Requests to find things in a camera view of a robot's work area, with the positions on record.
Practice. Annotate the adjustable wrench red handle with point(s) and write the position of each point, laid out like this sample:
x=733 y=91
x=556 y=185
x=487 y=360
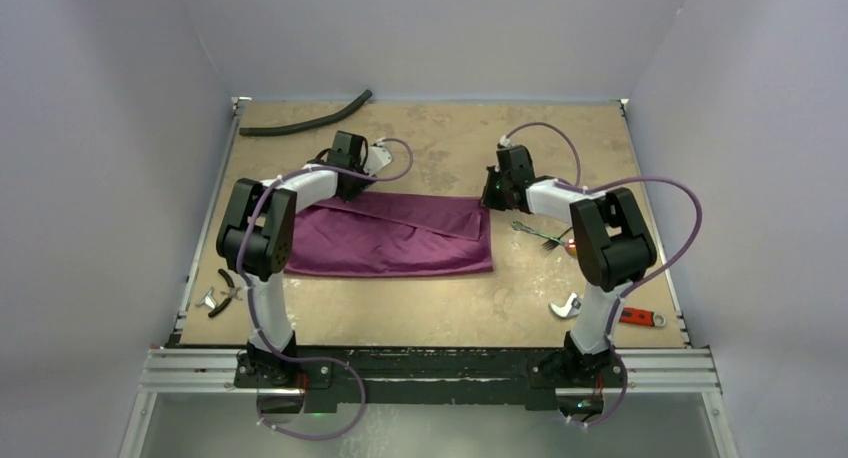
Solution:
x=629 y=315

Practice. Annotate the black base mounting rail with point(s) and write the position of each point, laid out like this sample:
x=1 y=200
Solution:
x=435 y=376

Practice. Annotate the purple cloth napkin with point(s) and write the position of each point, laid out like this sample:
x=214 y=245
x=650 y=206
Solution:
x=392 y=235

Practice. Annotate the black handled pliers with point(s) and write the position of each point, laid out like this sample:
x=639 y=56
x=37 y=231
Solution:
x=217 y=301

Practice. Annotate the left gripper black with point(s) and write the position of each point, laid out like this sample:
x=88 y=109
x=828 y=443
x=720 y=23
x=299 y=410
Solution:
x=360 y=185

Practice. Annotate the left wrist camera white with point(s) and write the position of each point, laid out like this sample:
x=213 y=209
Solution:
x=376 y=158

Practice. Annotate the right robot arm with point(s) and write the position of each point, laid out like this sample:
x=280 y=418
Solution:
x=614 y=250

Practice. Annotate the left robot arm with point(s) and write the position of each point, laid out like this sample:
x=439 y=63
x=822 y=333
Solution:
x=256 y=240

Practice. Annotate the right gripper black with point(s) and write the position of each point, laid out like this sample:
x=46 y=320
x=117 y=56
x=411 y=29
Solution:
x=491 y=194

